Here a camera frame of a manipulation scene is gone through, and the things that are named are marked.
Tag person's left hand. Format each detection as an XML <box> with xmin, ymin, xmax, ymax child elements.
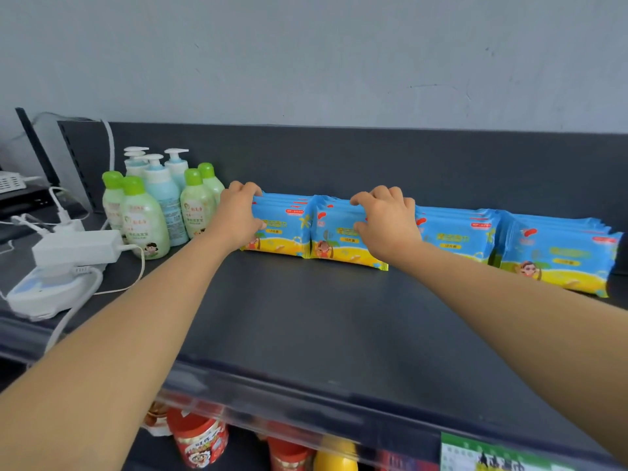
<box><xmin>208</xmin><ymin>180</ymin><xmax>268</xmax><ymax>254</ymax></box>

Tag person's right hand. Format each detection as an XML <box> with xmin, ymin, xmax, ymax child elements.
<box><xmin>349</xmin><ymin>184</ymin><xmax>423</xmax><ymax>266</ymax></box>

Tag dark grey shelf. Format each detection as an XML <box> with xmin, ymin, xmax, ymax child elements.
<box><xmin>0</xmin><ymin>120</ymin><xmax>628</xmax><ymax>471</ymax></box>

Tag rows of blue wipe packets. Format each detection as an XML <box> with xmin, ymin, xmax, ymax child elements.
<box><xmin>240</xmin><ymin>190</ymin><xmax>624</xmax><ymax>298</ymax></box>

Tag person's left forearm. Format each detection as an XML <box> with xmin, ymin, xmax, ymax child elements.
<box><xmin>0</xmin><ymin>235</ymin><xmax>232</xmax><ymax>471</ymax></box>

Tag person's right forearm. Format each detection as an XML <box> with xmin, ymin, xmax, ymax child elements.
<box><xmin>392</xmin><ymin>242</ymin><xmax>628</xmax><ymax>464</ymax></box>

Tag blue pump lotion bottle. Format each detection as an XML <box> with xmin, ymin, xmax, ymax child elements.
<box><xmin>164</xmin><ymin>148</ymin><xmax>190</xmax><ymax>192</ymax></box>
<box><xmin>122</xmin><ymin>147</ymin><xmax>150</xmax><ymax>178</ymax></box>
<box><xmin>142</xmin><ymin>154</ymin><xmax>190</xmax><ymax>247</ymax></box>

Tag white plastic device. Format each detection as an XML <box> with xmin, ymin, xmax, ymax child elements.
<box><xmin>5</xmin><ymin>266</ymin><xmax>104</xmax><ymax>322</ymax></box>

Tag white vented device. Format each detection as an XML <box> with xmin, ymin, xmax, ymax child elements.
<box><xmin>0</xmin><ymin>171</ymin><xmax>28</xmax><ymax>194</ymax></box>

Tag red white snack can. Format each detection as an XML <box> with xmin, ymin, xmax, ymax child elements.
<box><xmin>166</xmin><ymin>406</ymin><xmax>230</xmax><ymax>469</ymax></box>

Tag yellow plastic bottle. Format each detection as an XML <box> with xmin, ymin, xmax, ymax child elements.
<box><xmin>313</xmin><ymin>436</ymin><xmax>359</xmax><ymax>471</ymax></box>

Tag green yellow price tag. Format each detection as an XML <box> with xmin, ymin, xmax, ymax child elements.
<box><xmin>440</xmin><ymin>432</ymin><xmax>575</xmax><ymax>471</ymax></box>

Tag thin white cable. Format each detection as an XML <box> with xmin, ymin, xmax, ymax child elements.
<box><xmin>93</xmin><ymin>243</ymin><xmax>147</xmax><ymax>296</ymax></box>

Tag thick white cable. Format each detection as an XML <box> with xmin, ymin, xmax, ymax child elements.
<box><xmin>43</xmin><ymin>271</ymin><xmax>105</xmax><ymax>357</ymax></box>

